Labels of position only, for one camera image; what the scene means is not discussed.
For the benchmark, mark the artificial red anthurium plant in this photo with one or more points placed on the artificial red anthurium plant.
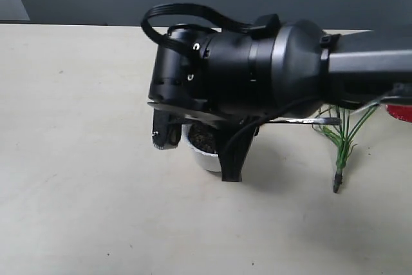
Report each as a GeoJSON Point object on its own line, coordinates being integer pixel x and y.
{"type": "Point", "coordinates": [378, 138]}

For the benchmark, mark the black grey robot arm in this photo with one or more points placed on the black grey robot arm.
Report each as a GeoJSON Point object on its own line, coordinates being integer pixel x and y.
{"type": "Point", "coordinates": [300, 67]}

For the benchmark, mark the white scalloped flower pot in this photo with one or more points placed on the white scalloped flower pot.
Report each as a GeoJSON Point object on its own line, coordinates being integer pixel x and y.
{"type": "Point", "coordinates": [202, 146]}

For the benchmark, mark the steel spoon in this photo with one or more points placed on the steel spoon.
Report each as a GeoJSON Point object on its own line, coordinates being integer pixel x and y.
{"type": "Point", "coordinates": [321, 121]}

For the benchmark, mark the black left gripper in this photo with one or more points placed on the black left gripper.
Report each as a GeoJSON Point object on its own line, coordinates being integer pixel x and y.
{"type": "Point", "coordinates": [215, 83]}

